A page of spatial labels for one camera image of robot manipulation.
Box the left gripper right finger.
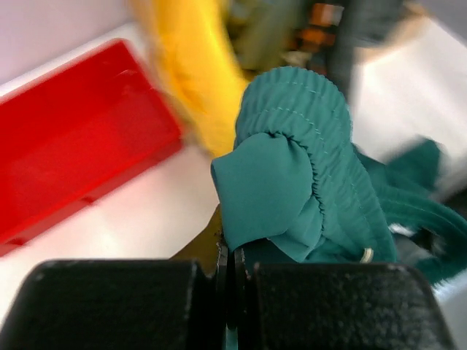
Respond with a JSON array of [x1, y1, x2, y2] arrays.
[[233, 250, 456, 349]]

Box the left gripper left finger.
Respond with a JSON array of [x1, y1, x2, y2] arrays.
[[0, 203, 229, 350]]

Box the dark green shorts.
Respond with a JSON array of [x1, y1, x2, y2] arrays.
[[210, 66, 467, 350]]

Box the grey shorts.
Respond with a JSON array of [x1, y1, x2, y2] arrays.
[[325, 1, 430, 99]]

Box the camouflage patterned shorts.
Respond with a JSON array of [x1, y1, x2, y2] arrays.
[[225, 0, 348, 74]]

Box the yellow shorts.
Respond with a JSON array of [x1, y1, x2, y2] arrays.
[[131, 1, 248, 157]]

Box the red plastic bin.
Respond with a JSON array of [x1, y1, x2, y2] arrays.
[[1, 38, 182, 254]]

